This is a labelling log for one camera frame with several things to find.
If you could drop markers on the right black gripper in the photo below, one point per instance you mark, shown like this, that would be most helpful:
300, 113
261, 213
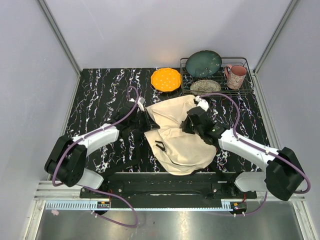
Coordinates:
185, 125

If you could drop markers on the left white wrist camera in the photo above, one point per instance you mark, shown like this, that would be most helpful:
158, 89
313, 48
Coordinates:
138, 104

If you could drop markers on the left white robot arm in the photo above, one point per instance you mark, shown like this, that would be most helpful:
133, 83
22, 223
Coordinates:
67, 160

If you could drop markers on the black wire dish rack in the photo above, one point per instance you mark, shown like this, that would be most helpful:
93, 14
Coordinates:
220, 77

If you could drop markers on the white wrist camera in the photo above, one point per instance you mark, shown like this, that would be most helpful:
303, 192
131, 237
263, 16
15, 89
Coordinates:
138, 104
202, 103

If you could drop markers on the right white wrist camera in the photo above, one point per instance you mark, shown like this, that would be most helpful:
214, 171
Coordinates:
202, 103

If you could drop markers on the beige canvas backpack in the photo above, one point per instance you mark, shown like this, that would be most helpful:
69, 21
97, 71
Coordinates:
178, 152

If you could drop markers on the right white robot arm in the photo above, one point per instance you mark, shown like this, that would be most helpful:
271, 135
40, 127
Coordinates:
281, 173

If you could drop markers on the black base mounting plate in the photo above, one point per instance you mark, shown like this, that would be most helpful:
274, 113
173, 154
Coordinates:
205, 184

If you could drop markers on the beige patterned plate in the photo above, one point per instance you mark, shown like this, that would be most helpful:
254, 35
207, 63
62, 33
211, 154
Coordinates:
205, 86

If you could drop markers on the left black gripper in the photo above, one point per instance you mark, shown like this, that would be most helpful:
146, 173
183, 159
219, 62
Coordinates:
149, 124

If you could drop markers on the pink patterned mug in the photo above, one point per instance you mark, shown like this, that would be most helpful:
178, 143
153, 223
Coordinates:
235, 75

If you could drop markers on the dark teal plate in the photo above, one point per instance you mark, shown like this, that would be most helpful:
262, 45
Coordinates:
203, 64

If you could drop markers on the orange polka dot plate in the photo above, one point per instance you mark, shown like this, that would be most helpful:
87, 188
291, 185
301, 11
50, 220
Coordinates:
166, 80

